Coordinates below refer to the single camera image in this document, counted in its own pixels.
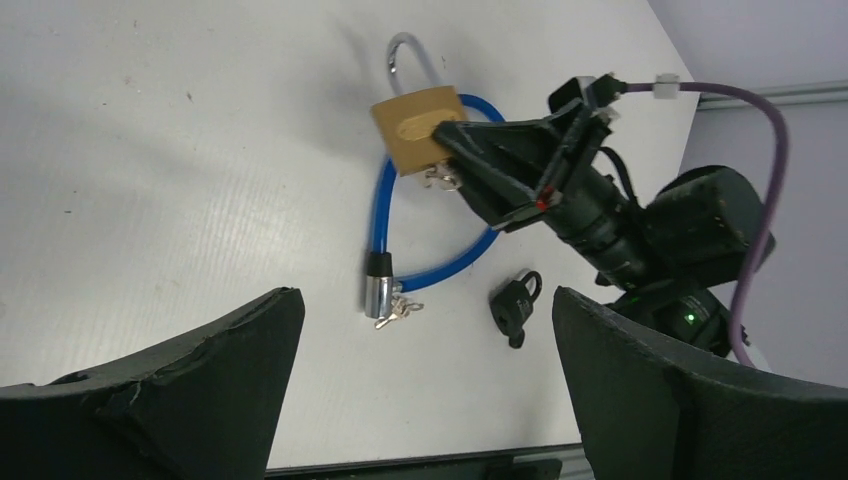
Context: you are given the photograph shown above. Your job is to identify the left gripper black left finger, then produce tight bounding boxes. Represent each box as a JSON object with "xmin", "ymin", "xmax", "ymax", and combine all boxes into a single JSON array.
[{"xmin": 1, "ymin": 287, "xmax": 305, "ymax": 479}]

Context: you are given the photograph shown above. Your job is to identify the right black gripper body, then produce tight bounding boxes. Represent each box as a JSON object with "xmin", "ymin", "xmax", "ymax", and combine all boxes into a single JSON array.
[{"xmin": 541, "ymin": 101, "xmax": 613, "ymax": 226}]

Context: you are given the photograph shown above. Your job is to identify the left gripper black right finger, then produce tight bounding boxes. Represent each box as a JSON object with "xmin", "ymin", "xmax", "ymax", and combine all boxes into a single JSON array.
[{"xmin": 552, "ymin": 287, "xmax": 847, "ymax": 479}]

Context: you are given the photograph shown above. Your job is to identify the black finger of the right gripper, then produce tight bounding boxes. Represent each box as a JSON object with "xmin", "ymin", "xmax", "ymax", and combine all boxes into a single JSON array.
[
  {"xmin": 452, "ymin": 165, "xmax": 550, "ymax": 232},
  {"xmin": 432, "ymin": 105, "xmax": 587, "ymax": 199}
]

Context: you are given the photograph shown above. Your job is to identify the small silver key bunch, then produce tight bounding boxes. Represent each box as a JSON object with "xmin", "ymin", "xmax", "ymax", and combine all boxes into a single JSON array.
[{"xmin": 422, "ymin": 162, "xmax": 462, "ymax": 192}]

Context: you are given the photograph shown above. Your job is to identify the brass padlock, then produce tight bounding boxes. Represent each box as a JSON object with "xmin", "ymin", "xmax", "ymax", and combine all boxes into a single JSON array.
[{"xmin": 371, "ymin": 32, "xmax": 468, "ymax": 176}]

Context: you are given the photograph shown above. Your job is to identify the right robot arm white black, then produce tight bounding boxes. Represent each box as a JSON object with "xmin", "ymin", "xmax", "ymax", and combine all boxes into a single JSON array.
[{"xmin": 432, "ymin": 75, "xmax": 788, "ymax": 364}]

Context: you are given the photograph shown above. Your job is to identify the small black padlock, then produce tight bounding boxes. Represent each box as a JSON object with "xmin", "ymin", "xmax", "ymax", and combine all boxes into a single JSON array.
[{"xmin": 489, "ymin": 270, "xmax": 543, "ymax": 349}]

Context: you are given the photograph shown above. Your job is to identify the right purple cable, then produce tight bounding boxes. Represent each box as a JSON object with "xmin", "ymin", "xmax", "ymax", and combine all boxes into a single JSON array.
[{"xmin": 616, "ymin": 76, "xmax": 791, "ymax": 369}]

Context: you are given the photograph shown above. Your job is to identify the cable lock silver keys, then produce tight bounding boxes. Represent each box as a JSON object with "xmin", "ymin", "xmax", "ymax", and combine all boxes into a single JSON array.
[{"xmin": 374, "ymin": 296, "xmax": 424, "ymax": 330}]

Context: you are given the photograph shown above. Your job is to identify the blue cable lock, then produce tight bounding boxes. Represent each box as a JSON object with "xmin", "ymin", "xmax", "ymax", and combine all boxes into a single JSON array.
[{"xmin": 362, "ymin": 93, "xmax": 506, "ymax": 319}]

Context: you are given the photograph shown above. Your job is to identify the aluminium frame rail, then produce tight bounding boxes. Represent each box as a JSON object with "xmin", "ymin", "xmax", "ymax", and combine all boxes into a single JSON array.
[{"xmin": 697, "ymin": 80, "xmax": 847, "ymax": 111}]

